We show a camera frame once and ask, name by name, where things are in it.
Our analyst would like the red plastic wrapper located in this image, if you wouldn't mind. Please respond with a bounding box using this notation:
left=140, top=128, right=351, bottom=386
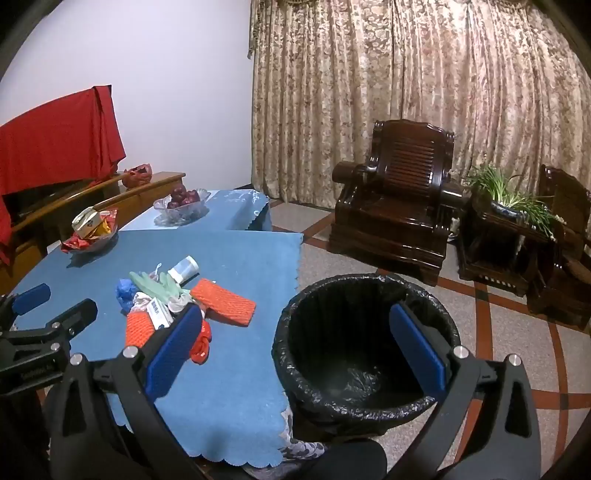
left=189, top=318, right=213, bottom=365

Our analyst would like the grey patterned cloth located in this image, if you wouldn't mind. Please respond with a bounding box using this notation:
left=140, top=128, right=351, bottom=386
left=245, top=406, right=326, bottom=469

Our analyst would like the small orange foam net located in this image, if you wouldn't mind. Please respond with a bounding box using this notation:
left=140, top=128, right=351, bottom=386
left=124, top=311, right=158, bottom=348

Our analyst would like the large orange foam net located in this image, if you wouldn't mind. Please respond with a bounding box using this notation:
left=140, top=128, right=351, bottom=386
left=191, top=278, right=257, bottom=328

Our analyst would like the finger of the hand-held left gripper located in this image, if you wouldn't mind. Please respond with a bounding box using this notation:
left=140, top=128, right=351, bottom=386
left=0, top=283, right=52, bottom=330
left=0, top=298, right=99, bottom=365

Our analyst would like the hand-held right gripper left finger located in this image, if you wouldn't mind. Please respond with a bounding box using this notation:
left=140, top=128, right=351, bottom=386
left=48, top=302, right=206, bottom=480

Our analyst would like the red bag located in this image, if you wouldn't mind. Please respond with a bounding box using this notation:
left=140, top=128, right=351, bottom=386
left=121, top=162, right=154, bottom=188

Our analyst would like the glass fruit bowl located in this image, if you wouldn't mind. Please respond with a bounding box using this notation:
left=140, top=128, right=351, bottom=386
left=153, top=188, right=212, bottom=223

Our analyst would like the white yellow carton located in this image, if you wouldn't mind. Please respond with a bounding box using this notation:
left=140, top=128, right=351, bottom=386
left=71, top=206, right=101, bottom=233

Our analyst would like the dark wooden side table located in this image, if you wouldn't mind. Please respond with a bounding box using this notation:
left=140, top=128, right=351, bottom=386
left=457, top=194, right=561, bottom=298

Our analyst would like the large blue tablecloth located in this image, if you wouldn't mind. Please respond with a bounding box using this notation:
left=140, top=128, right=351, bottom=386
left=9, top=228, right=305, bottom=467

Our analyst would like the blue plastic bag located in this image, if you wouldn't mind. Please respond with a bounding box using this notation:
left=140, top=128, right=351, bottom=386
left=115, top=278, right=139, bottom=315

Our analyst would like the red crumpled snack wrapper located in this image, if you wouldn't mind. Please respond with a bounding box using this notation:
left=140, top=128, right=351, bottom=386
left=61, top=231, right=100, bottom=252

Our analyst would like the green rubber glove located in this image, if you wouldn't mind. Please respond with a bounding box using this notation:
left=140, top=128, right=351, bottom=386
left=129, top=271, right=191, bottom=302

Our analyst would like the wooden cabinet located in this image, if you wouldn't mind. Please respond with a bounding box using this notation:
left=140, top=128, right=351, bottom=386
left=0, top=171, right=186, bottom=296

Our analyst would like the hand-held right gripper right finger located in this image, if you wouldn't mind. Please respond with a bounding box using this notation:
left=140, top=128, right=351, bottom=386
left=383, top=302, right=543, bottom=480

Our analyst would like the dark television screen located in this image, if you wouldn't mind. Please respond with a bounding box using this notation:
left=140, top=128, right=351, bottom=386
left=2, top=178, right=114, bottom=227

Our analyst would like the red cloth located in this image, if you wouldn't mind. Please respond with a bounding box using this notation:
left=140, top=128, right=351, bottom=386
left=0, top=84, right=127, bottom=266

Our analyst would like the black lined trash bin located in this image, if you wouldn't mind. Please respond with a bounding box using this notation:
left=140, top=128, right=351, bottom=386
left=272, top=273, right=462, bottom=437

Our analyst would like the glass snack bowl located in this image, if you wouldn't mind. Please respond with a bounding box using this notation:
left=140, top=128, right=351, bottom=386
left=62, top=222, right=120, bottom=254

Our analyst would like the potted green plant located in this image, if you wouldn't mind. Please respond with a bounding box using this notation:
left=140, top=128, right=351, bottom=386
left=464, top=162, right=561, bottom=241

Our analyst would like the white printed box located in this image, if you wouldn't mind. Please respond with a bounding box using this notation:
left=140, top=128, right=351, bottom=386
left=147, top=298, right=174, bottom=329

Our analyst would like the dark wooden slatted armchair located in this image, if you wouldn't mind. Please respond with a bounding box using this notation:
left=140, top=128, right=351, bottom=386
left=327, top=119, right=467, bottom=284

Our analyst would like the floral beige curtain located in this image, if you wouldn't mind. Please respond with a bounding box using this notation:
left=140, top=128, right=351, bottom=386
left=248, top=0, right=591, bottom=217

